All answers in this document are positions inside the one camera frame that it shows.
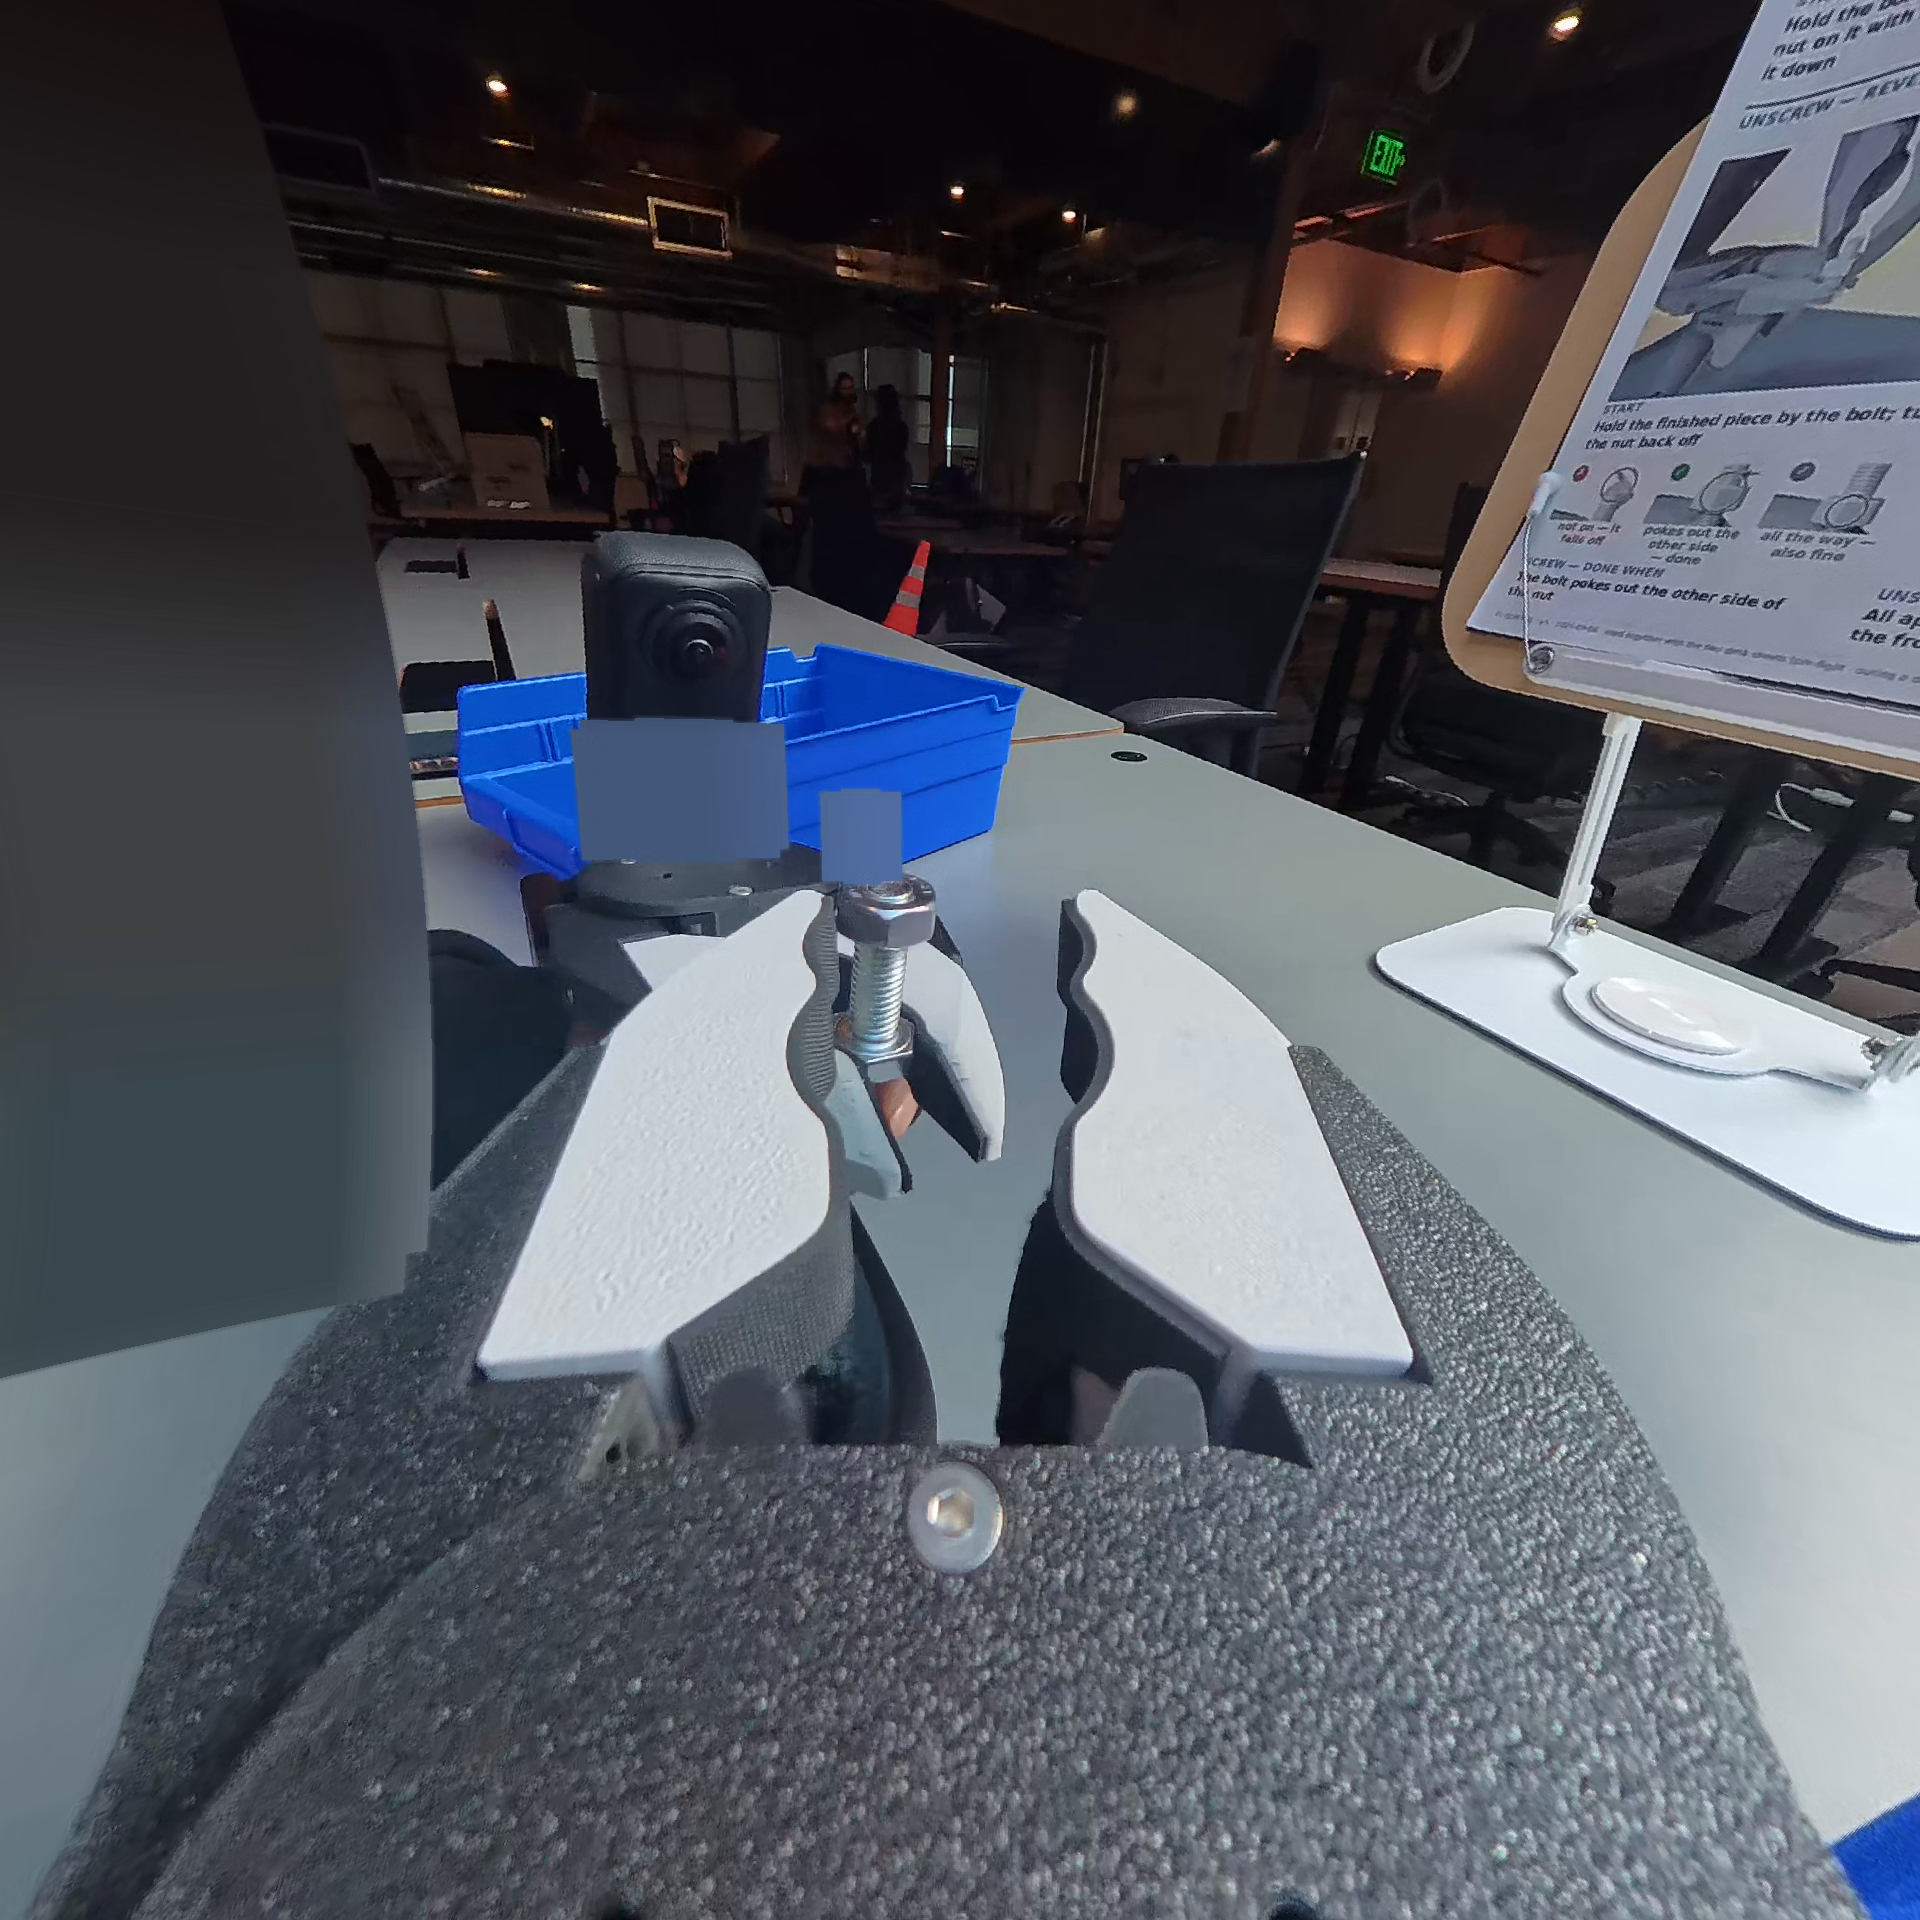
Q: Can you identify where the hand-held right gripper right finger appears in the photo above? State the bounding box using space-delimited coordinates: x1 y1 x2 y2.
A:
1046 886 1419 1379

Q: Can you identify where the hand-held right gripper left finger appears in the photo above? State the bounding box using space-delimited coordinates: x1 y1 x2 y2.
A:
475 886 865 1395

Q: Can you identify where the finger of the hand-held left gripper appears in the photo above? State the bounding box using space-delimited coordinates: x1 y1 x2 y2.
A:
903 921 1010 1169
620 929 915 1204

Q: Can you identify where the silver bolt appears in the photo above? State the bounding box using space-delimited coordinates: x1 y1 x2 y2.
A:
831 877 940 1081

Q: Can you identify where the blue plastic bin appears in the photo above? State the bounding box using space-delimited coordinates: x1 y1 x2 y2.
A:
455 643 1025 880
1807 1814 1920 1920

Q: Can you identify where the person's left hand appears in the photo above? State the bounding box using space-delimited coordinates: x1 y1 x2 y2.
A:
430 929 601 1186

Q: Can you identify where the black office chair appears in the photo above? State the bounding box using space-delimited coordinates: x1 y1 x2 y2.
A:
1073 450 1366 774

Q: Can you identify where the printed instruction sheet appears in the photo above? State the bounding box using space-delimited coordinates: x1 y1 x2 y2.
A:
1470 0 1920 707

